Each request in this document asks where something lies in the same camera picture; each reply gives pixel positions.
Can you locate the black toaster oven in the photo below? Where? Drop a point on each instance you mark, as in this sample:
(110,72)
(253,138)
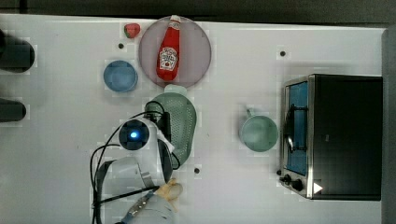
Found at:
(331,137)

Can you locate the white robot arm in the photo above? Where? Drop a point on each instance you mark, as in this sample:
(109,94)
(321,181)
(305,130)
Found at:
(135,160)

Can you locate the blue bowl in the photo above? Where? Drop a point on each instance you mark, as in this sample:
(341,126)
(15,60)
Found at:
(120,76)

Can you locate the green plastic strainer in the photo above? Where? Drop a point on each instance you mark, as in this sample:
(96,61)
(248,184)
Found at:
(183,118)

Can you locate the green mug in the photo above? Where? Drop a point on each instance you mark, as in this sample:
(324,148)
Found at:
(258,132)

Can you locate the toy chicken drumstick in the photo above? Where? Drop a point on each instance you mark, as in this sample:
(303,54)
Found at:
(170,191)

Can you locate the pink round plate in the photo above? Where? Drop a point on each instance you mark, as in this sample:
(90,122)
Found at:
(195,52)

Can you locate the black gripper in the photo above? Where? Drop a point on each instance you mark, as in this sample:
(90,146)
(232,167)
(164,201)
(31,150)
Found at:
(163,123)

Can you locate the red ketchup bottle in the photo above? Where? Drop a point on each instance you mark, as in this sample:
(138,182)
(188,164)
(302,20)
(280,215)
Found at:
(169,51)

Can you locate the red toy strawberry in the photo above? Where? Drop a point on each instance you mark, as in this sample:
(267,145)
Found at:
(131,30)

